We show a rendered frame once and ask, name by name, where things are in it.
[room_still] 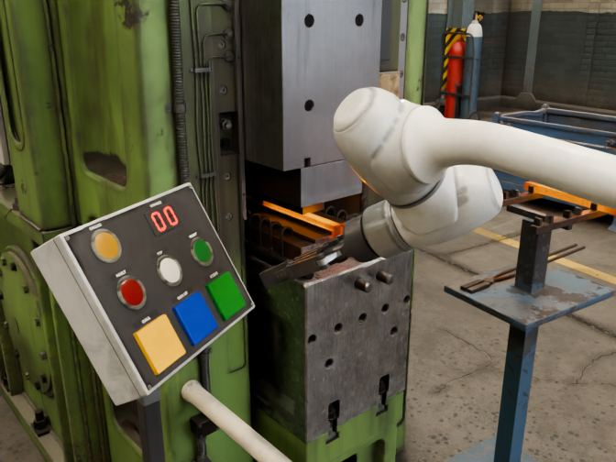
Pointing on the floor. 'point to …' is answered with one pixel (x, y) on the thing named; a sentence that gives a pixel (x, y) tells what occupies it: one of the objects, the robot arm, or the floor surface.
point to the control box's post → (151, 427)
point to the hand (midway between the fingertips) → (279, 273)
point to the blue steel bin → (561, 126)
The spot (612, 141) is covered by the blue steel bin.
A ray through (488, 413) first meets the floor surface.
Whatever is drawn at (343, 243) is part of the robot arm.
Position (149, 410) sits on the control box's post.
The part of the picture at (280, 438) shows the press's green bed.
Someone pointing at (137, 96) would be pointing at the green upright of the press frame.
